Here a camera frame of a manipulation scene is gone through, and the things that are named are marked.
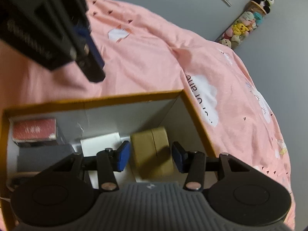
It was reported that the black box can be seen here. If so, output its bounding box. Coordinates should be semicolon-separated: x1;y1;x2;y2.
17;145;75;172

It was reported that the small white box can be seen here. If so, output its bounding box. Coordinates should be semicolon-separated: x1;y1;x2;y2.
80;132;122;158

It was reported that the pink printed blanket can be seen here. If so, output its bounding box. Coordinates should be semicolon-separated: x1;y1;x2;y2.
0;0;296;231

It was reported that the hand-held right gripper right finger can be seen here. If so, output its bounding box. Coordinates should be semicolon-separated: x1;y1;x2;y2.
171;141;263;192

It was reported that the small brown box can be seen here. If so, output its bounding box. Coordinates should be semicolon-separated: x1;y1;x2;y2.
130;126;174;180

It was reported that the orange cardboard box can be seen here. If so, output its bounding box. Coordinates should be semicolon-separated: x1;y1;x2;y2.
0;90;217;231

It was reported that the clear tube of plush toys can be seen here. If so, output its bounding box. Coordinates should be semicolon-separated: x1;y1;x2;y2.
215;1;271;50

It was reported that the red illustrated card box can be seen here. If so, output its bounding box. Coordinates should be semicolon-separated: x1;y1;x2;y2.
12;118;59;148

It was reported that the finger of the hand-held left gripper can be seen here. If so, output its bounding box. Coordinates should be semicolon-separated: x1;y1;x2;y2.
69;0;107;83

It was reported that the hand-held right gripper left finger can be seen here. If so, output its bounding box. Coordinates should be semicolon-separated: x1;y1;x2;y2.
41;140;131;192

